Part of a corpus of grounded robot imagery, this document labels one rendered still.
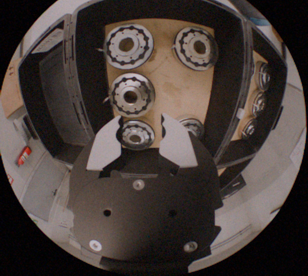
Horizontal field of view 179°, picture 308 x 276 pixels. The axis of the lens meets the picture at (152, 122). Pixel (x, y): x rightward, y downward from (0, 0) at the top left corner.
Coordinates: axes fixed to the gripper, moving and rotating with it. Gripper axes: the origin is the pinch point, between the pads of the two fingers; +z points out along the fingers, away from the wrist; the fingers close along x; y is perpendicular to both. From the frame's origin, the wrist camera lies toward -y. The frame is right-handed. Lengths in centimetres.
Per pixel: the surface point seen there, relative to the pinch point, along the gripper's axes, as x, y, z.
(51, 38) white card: -20.1, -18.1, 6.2
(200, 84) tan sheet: 14.3, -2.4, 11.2
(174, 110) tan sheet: 8.0, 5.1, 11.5
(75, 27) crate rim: -9.8, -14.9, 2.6
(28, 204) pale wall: -281, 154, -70
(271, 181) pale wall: 319, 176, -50
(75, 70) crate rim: -10.0, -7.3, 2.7
